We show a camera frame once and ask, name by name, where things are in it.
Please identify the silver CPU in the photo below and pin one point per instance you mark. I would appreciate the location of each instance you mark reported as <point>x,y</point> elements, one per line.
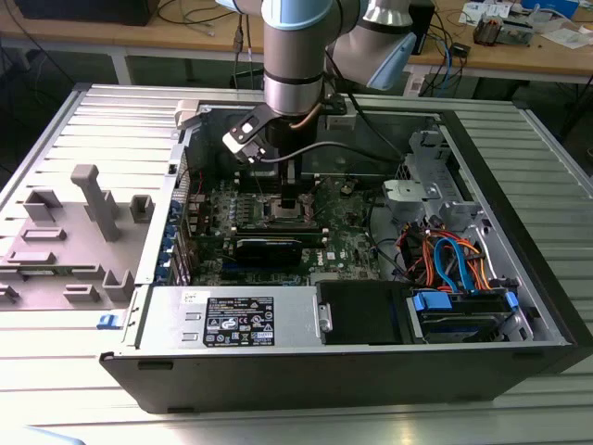
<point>289,214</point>

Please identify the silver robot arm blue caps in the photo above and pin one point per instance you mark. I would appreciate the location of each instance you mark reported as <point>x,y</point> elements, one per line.
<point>292,55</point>

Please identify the RAM slot white clips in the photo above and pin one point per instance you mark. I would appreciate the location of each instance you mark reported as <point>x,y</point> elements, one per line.
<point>308,176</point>
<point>308,184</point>

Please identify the metal CPU socket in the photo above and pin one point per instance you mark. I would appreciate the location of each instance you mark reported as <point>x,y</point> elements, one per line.
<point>268,218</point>

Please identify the green motherboard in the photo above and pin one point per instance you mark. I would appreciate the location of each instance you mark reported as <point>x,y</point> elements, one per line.
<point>343,218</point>

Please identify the black graphics card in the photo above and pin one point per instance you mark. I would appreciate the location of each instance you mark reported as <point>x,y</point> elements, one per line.
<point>268,254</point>

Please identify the silver perforated drive cage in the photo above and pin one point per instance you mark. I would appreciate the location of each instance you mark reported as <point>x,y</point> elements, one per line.
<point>403,194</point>

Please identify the black upright box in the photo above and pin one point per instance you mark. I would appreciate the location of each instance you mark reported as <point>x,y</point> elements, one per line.
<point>422,28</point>

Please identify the small black box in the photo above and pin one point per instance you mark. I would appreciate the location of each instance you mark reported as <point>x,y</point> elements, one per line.
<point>460,49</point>

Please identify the copper heat sink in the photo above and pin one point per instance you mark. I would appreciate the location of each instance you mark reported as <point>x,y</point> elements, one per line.
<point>486,32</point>

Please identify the hard disk in blue carrier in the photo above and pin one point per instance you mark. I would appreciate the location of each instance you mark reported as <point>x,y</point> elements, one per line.
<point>431,303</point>

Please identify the silver power supply unit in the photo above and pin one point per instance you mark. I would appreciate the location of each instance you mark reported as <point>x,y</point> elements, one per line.
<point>171,320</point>

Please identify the wooden desk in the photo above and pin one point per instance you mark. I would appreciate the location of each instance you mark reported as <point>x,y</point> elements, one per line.
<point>509,60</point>

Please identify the white box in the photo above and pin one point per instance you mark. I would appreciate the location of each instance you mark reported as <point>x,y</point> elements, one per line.
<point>486,7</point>

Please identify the black flat box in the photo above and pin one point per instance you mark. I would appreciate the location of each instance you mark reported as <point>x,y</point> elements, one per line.
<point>83,11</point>

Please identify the grey parts rack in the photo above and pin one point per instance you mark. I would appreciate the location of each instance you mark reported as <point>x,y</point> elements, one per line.
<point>69,241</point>

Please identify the grey electronic device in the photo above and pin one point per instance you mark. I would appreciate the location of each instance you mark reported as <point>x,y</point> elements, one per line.
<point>519,32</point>

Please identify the black open PC case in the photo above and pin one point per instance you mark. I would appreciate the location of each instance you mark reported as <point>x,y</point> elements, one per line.
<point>301,385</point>

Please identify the blue plastic latch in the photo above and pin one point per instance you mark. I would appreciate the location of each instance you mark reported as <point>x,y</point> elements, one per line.
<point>109,321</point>

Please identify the blue box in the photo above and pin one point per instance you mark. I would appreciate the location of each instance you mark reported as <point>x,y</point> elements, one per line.
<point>551,5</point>

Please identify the white paper sheets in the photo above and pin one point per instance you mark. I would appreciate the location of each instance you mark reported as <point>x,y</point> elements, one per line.
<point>570,39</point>

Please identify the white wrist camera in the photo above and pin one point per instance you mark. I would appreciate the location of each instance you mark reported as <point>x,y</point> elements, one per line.
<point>241,141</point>

